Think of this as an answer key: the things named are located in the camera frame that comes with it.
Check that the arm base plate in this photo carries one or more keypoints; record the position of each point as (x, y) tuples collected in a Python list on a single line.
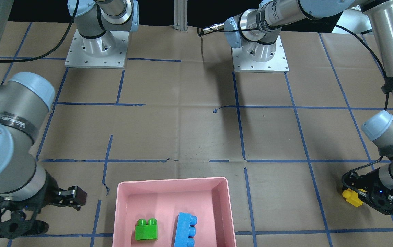
[(108, 51), (255, 57)]

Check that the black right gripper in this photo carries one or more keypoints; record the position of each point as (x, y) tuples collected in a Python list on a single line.
[(49, 194)]

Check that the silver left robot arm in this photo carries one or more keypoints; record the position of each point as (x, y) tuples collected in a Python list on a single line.
[(256, 32)]

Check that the green toy block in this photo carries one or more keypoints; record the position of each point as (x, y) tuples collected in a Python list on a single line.
[(146, 229)]

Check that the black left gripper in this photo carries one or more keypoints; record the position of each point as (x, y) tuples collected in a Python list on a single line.
[(372, 185)]

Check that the yellow toy block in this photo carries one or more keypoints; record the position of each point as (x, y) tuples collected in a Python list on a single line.
[(352, 198)]

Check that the pink plastic box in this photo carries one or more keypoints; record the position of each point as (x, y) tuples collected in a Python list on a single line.
[(206, 198)]

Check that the aluminium frame post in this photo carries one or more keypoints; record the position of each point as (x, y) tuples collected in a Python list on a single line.
[(180, 15)]

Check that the blue toy block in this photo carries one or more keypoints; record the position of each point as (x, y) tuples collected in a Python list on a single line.
[(185, 230)]

